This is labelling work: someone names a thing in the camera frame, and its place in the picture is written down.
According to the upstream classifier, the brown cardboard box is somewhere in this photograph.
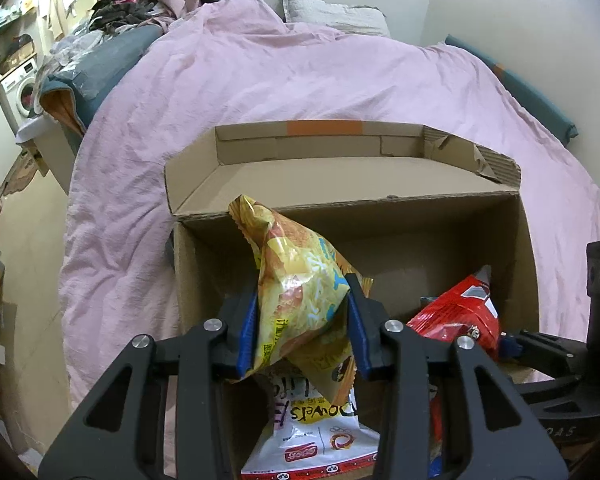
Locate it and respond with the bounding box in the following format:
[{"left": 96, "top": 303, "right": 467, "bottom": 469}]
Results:
[{"left": 163, "top": 119, "right": 541, "bottom": 480}]

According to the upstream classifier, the yellow chips bag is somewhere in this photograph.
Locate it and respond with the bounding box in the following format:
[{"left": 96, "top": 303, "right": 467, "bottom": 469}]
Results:
[{"left": 228, "top": 195, "right": 374, "bottom": 405}]

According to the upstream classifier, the red snack bag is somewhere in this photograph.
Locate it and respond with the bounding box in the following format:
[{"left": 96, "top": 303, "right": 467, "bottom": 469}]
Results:
[{"left": 407, "top": 264, "right": 501, "bottom": 358}]

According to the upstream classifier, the grey white pillow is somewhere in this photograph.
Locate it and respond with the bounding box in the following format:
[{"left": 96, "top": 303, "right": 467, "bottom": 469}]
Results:
[{"left": 280, "top": 0, "right": 391, "bottom": 38}]

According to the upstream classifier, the pile of clothes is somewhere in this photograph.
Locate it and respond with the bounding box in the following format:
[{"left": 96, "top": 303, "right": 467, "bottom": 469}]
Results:
[{"left": 33, "top": 0, "right": 174, "bottom": 134}]

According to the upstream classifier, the white washing machine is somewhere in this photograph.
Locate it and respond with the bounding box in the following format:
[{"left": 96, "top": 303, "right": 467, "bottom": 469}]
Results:
[{"left": 0, "top": 56, "right": 38, "bottom": 133}]

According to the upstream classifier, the white red chips bag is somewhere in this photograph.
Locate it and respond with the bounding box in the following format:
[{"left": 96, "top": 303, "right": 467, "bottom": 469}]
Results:
[{"left": 240, "top": 373, "right": 379, "bottom": 479}]

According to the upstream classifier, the teal bolster cushion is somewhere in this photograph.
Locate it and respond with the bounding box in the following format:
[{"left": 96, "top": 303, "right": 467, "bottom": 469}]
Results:
[{"left": 444, "top": 35, "right": 579, "bottom": 146}]

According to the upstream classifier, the pink bed duvet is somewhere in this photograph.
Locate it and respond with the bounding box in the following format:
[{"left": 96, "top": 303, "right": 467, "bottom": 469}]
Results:
[{"left": 58, "top": 0, "right": 600, "bottom": 403}]

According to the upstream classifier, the white side cabinet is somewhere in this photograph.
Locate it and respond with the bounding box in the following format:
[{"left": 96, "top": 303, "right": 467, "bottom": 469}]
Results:
[{"left": 16, "top": 115, "right": 76, "bottom": 194}]

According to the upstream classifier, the brown floor mat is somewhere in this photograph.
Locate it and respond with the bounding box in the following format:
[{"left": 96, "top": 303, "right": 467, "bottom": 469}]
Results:
[{"left": 0, "top": 151, "right": 38, "bottom": 200}]

